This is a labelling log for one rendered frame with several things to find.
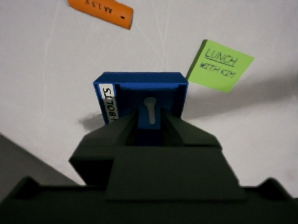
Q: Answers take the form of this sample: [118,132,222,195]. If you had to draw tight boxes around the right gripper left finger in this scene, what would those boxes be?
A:
[77,108,139,146]

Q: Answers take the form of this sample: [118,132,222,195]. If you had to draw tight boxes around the green sticky note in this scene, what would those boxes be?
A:
[185,39,255,93]

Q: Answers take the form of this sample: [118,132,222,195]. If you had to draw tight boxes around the blue rack of labelled bins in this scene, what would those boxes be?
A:
[92,72,189,147]

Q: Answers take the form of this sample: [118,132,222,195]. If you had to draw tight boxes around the grey metal bolt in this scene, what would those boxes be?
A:
[144,96,157,124]

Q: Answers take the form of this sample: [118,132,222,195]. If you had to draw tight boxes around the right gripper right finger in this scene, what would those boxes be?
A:
[160,108,223,151]

